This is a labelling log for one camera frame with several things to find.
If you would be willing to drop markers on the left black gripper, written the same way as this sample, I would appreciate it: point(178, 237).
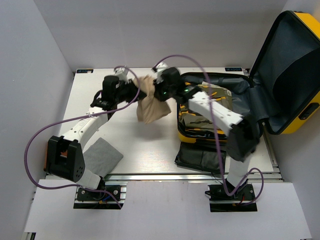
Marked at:
point(132, 86)

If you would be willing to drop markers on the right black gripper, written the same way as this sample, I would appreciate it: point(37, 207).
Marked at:
point(158, 84)

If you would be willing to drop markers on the beige garment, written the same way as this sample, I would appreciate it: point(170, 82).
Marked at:
point(149, 109)

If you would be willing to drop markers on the camouflage orange green garment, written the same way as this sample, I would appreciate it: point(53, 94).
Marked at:
point(195, 122)

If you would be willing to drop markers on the grey cloth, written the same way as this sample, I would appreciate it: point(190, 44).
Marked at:
point(101, 158)

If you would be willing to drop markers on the brown fleece towel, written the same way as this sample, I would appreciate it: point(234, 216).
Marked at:
point(45, 159)

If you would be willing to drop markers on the white patterned cloth bag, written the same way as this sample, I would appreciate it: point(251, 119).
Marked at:
point(210, 85)

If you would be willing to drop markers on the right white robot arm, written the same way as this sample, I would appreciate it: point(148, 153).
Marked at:
point(241, 131)

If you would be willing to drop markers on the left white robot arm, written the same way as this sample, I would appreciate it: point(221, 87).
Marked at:
point(64, 156)

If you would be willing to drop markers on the left blue table label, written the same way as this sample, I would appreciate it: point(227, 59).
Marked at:
point(84, 71)

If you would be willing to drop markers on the blue table label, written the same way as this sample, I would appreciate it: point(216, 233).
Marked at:
point(233, 69)
point(84, 71)

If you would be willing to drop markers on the right blue table label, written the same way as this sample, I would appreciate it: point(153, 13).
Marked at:
point(233, 69)

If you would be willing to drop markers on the black leather pouch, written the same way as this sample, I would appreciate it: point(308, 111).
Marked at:
point(196, 156)

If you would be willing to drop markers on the yellow hard-shell suitcase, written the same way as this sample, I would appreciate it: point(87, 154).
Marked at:
point(282, 89)

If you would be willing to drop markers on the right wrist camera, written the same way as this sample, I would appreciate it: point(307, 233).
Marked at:
point(160, 67)

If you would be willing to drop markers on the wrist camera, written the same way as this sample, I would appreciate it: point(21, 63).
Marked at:
point(160, 67)
point(122, 74)

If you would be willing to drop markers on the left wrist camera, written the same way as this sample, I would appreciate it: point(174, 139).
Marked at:
point(122, 74)

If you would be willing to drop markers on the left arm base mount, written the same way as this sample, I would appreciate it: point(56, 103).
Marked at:
point(86, 200)

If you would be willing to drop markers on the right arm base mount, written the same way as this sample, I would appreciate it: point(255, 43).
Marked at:
point(220, 202)

